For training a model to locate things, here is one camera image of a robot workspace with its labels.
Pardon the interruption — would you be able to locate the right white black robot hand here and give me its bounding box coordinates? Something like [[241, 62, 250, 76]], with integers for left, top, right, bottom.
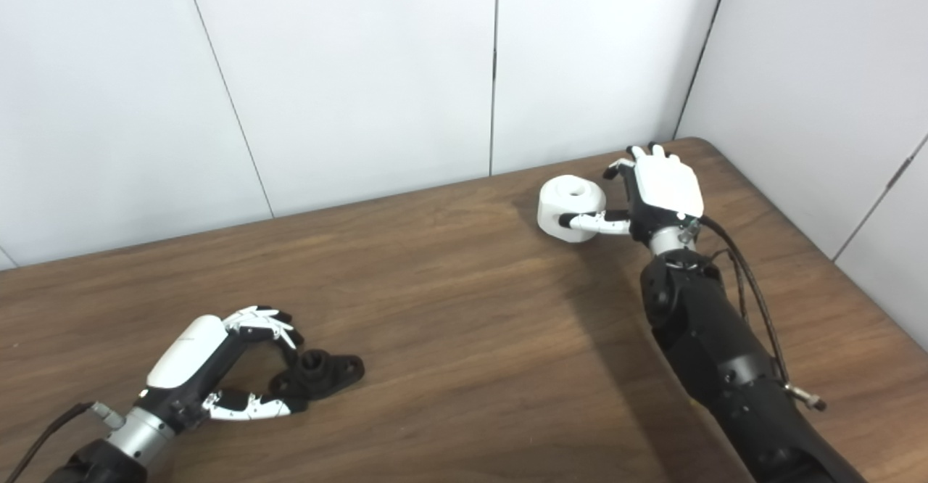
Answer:
[[558, 144, 705, 244]]

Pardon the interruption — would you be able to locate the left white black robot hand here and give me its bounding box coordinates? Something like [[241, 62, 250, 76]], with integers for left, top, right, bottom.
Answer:
[[134, 305, 309, 433]]

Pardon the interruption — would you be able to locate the round white plastic piece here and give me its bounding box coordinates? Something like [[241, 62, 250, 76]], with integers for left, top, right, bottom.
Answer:
[[537, 176, 607, 243]]

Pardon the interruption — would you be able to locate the black flanged holder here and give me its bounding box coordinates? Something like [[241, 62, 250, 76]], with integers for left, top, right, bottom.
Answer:
[[270, 349, 365, 399]]

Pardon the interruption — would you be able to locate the thin black wire loop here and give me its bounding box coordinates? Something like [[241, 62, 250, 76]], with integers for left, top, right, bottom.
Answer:
[[707, 247, 749, 324]]

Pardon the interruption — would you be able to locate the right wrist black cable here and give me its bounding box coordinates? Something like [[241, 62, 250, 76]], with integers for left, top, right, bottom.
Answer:
[[696, 215, 827, 411]]

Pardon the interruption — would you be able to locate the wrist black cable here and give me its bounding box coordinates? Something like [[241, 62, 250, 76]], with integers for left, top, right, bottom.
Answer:
[[4, 402, 125, 483], [696, 215, 827, 411]]

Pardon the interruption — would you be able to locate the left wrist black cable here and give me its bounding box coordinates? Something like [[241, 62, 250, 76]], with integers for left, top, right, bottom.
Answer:
[[4, 402, 125, 483]]

